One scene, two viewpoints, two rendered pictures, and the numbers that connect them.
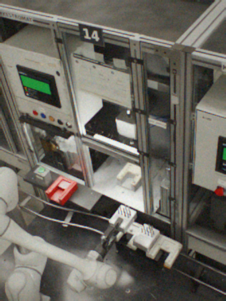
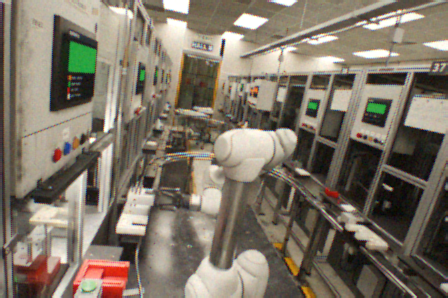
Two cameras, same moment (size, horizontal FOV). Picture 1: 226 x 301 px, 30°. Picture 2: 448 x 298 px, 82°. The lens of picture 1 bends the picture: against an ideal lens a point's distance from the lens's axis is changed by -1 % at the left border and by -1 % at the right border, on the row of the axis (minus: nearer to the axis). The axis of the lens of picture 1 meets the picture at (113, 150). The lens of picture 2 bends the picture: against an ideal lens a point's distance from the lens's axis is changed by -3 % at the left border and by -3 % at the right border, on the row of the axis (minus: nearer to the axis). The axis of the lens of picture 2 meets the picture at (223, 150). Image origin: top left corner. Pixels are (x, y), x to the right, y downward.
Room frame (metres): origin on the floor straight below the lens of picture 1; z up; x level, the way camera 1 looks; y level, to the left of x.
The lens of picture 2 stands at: (2.07, 1.08, 1.65)
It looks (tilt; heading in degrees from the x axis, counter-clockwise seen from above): 13 degrees down; 219
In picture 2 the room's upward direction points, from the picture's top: 11 degrees clockwise
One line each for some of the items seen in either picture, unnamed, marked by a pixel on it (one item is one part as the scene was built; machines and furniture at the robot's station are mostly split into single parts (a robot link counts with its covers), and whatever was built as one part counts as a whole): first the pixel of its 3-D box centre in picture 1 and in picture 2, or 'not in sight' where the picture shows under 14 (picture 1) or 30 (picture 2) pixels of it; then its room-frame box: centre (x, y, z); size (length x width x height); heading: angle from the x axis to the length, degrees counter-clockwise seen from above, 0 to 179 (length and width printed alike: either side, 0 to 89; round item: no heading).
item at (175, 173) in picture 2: not in sight; (178, 154); (-1.74, -3.32, 0.01); 5.85 x 0.59 x 0.01; 51
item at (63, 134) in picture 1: (44, 125); (73, 167); (1.81, 0.36, 1.37); 0.36 x 0.04 x 0.04; 51
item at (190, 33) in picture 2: not in sight; (202, 42); (-4.29, -5.92, 2.96); 1.23 x 0.08 x 0.68; 141
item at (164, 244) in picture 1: (146, 244); (135, 217); (1.28, -0.11, 0.84); 0.36 x 0.14 x 0.10; 51
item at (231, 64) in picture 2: not in sight; (279, 97); (-6.68, -3.98, 1.65); 4.64 x 0.08 x 3.30; 141
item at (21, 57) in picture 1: (50, 77); (19, 70); (1.91, 0.27, 1.60); 0.42 x 0.29 x 0.46; 51
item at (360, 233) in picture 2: not in sight; (359, 235); (0.11, 0.82, 0.84); 0.37 x 0.14 x 0.10; 51
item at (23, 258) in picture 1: (18, 226); (225, 225); (1.31, 0.54, 1.14); 0.22 x 0.16 x 0.77; 166
